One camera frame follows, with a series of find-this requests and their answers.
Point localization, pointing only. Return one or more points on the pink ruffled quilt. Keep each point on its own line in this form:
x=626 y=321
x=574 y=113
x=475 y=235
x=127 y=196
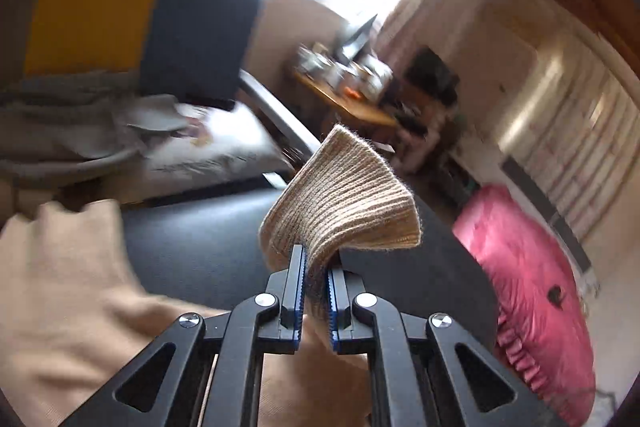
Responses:
x=525 y=267

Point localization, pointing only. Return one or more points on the grey yellow blue sofa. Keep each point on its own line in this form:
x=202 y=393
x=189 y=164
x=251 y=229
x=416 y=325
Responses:
x=100 y=7

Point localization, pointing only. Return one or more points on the pink patterned curtain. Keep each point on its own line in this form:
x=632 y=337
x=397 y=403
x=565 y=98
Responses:
x=400 y=42

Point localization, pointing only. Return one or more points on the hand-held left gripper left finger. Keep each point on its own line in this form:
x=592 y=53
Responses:
x=299 y=277

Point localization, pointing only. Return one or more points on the beige knitted sweater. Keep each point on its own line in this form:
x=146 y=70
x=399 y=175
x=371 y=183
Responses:
x=345 y=202

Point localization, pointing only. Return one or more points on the orange fruit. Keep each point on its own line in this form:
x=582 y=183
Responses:
x=353 y=94

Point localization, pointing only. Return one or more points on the white printed pillow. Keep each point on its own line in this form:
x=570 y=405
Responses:
x=235 y=147

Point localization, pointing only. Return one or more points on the grey garment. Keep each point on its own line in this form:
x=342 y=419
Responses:
x=65 y=122

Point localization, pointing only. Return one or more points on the wooden desk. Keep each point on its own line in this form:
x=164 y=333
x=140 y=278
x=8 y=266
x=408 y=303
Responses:
x=360 y=108

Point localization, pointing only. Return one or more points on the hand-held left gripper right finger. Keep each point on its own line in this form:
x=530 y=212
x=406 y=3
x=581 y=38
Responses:
x=331 y=302

